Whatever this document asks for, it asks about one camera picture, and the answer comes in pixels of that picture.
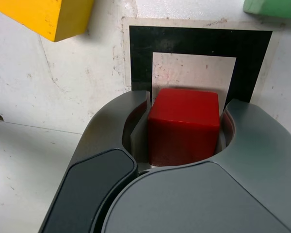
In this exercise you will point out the red cube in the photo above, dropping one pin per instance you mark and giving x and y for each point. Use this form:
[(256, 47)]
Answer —
[(182, 121)]

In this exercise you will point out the black tape square outline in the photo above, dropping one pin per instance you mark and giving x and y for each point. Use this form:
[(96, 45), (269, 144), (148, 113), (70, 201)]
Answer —
[(140, 60)]

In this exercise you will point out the green cube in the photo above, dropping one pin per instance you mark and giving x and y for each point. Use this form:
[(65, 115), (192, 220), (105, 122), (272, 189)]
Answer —
[(274, 7)]

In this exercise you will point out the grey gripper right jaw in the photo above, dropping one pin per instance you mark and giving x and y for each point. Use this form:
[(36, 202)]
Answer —
[(196, 201)]

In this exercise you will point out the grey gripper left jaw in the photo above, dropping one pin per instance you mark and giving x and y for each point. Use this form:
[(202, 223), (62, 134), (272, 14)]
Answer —
[(99, 170)]

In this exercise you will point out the yellow cube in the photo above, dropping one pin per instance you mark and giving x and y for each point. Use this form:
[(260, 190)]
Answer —
[(51, 17)]

